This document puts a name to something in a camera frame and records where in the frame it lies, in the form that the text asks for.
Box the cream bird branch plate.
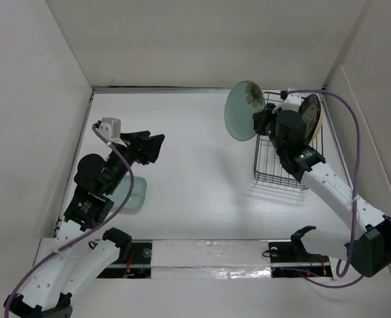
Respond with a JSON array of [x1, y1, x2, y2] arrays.
[[307, 94, 323, 143]]

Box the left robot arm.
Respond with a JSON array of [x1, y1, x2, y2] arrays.
[[4, 127, 165, 317]]

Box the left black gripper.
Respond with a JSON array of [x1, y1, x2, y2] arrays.
[[105, 129, 164, 193]]

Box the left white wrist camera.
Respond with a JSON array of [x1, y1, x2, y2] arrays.
[[95, 117, 121, 142]]

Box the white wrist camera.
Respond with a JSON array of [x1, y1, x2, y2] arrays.
[[95, 117, 121, 142], [272, 90, 302, 113]]

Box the pale green square plate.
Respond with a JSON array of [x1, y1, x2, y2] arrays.
[[109, 175, 148, 211]]

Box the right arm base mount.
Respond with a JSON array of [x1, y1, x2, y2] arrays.
[[262, 226, 333, 278]]

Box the teal flower plate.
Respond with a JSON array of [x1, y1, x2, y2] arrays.
[[224, 81, 265, 142]]

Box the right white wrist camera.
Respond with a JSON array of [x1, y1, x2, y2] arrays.
[[272, 90, 302, 113]]

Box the white foil tape strip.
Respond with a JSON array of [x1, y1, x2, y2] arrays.
[[150, 240, 272, 280]]

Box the dark wire dish rack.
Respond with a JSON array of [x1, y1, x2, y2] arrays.
[[254, 110, 325, 191]]

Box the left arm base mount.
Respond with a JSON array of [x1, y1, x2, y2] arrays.
[[98, 240, 152, 279]]

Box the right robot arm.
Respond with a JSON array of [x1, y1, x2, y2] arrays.
[[252, 105, 391, 278]]

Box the striped rim cream plate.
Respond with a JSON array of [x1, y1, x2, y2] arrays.
[[299, 93, 323, 144]]

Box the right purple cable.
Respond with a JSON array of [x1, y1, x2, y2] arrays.
[[286, 88, 365, 288]]

